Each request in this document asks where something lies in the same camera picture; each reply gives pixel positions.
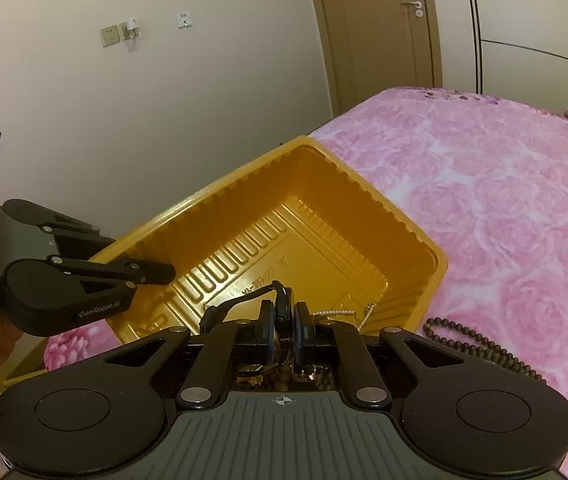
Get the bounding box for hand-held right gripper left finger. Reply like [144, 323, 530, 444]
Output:
[104, 300, 278, 409]

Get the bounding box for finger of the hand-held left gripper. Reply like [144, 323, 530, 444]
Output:
[28, 202, 115, 252]
[48, 256, 177, 332]

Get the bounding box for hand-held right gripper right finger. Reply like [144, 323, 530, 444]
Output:
[292, 301, 466, 409]

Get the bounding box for black cord bracelet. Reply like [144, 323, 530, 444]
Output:
[201, 280, 337, 392]

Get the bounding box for yellow plastic tray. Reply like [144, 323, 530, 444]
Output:
[1, 135, 449, 397]

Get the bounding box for dark wooden bead necklace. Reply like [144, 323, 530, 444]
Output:
[423, 317, 548, 386]

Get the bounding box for brown wooden door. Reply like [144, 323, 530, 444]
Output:
[305, 0, 446, 122]

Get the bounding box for cream wardrobe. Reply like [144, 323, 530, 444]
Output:
[463, 0, 568, 112]

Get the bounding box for white pearl necklace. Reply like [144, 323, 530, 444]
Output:
[313, 302, 377, 332]

